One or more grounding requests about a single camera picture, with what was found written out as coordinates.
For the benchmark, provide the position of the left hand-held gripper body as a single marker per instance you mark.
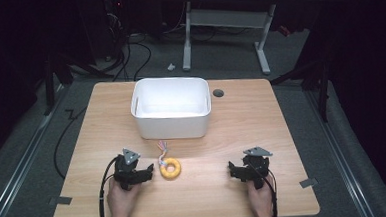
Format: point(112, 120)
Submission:
point(126, 170)

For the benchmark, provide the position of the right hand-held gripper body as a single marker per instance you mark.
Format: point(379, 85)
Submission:
point(255, 167)

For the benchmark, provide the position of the white plastic bin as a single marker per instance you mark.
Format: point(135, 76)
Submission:
point(171, 119)

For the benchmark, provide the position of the person's left hand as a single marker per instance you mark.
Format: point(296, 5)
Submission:
point(120, 200)

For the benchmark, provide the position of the person's right hand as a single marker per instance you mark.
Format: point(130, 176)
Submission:
point(261, 201)

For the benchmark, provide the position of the grey tape piece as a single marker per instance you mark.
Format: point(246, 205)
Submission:
point(61, 200)
point(308, 182)

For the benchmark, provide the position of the white paper scrap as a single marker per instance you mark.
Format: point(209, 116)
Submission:
point(171, 67)

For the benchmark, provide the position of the black stand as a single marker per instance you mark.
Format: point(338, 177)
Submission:
point(312, 75)
point(50, 86)

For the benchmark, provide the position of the white-framed desk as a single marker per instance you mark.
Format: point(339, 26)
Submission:
point(229, 18)

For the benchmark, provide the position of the aluminium floor rail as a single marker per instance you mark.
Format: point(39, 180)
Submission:
point(338, 154)
point(20, 164)

